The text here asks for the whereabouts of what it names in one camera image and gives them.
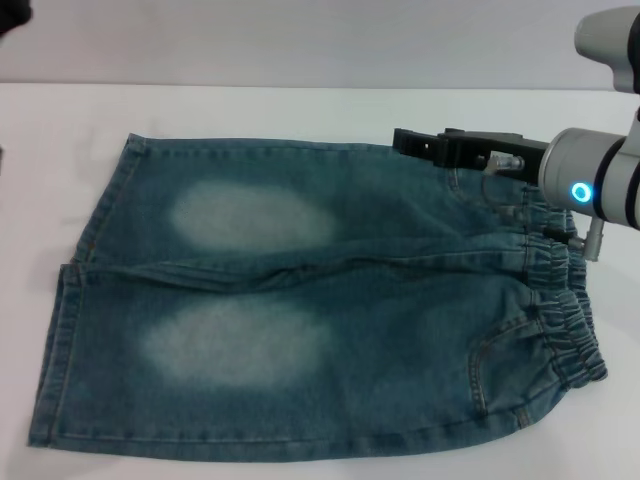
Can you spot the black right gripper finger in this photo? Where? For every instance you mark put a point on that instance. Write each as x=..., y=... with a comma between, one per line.
x=415, y=142

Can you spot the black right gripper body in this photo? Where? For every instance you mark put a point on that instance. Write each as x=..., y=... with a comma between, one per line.
x=500, y=147

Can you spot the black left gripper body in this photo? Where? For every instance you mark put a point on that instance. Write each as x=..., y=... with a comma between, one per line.
x=12, y=12

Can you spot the blue denim shorts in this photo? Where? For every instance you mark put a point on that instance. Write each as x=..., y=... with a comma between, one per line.
x=350, y=325

